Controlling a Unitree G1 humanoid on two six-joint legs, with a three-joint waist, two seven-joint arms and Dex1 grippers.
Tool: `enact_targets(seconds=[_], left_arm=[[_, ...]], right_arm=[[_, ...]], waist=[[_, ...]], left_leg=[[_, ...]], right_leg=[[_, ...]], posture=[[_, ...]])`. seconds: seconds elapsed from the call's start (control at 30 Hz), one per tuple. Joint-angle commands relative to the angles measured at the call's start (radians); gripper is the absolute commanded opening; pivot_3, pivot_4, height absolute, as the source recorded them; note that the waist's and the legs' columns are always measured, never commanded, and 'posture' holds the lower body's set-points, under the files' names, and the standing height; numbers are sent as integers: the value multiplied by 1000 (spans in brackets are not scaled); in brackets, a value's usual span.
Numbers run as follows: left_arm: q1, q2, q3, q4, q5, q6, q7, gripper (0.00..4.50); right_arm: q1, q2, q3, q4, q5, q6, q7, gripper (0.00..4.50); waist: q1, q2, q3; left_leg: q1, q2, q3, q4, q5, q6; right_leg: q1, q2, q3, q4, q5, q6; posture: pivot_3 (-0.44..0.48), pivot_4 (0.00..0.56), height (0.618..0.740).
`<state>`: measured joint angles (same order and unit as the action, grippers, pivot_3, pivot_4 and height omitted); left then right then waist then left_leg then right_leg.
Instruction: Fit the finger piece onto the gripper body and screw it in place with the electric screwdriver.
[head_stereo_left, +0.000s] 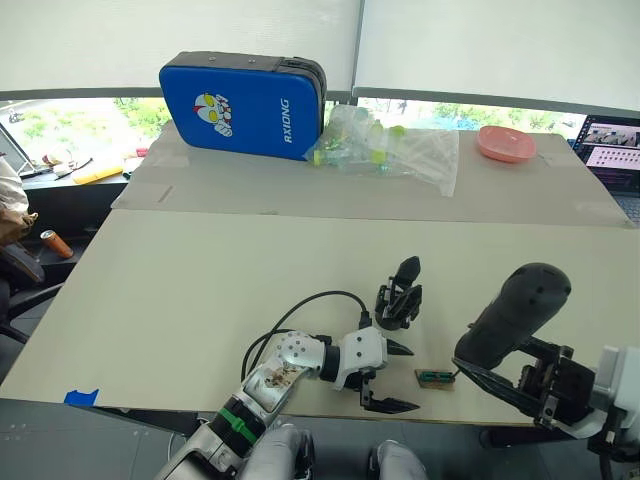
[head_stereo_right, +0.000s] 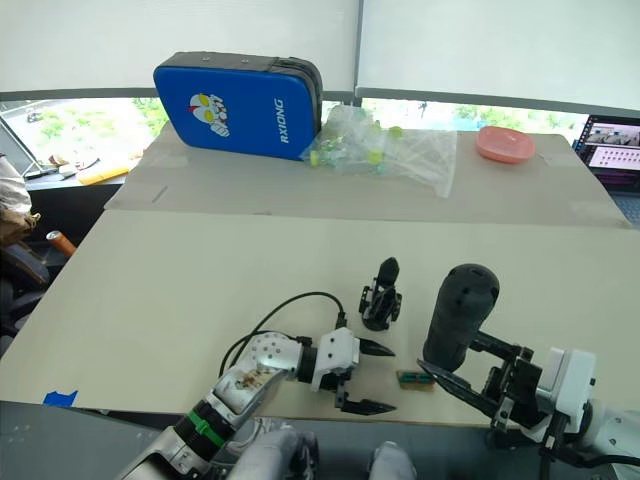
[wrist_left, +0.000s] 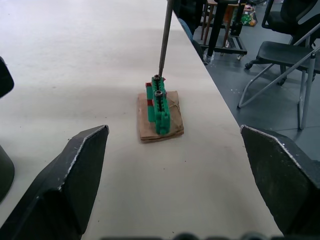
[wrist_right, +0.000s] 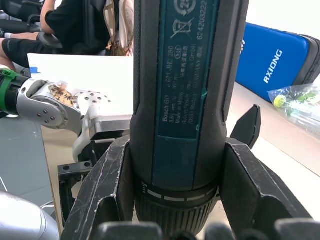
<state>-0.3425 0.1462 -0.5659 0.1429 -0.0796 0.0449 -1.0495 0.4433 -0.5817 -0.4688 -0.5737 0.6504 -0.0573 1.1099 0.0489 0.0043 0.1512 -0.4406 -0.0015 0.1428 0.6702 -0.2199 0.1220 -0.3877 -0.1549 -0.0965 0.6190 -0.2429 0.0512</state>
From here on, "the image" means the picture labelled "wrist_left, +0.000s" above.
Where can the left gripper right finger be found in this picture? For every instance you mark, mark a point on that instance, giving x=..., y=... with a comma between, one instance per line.
x=285, y=180

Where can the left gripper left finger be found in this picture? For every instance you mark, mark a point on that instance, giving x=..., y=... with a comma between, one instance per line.
x=62, y=195

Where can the black socket head screw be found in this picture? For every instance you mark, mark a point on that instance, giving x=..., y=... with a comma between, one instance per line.
x=157, y=76
x=158, y=93

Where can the dark rounded object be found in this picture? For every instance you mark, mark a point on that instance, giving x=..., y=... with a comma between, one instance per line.
x=5, y=175
x=4, y=77

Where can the brown cardboard pad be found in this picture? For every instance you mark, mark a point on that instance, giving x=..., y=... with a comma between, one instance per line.
x=150, y=132

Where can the black office chair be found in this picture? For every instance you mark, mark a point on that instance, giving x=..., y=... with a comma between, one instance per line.
x=277, y=20

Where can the colourful snack packets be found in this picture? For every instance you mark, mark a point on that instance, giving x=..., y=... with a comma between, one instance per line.
x=247, y=20

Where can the black table leg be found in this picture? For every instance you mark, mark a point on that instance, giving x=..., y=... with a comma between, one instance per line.
x=216, y=25

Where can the brown wooden stool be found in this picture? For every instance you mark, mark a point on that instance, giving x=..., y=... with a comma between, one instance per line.
x=207, y=22

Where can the dark blue seat back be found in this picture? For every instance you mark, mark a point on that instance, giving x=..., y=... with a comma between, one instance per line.
x=185, y=15

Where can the black folding chair grey frame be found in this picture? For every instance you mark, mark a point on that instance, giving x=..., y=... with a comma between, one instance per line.
x=282, y=53

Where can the black wheeled metal frame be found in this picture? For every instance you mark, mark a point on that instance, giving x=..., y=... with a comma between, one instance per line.
x=235, y=45

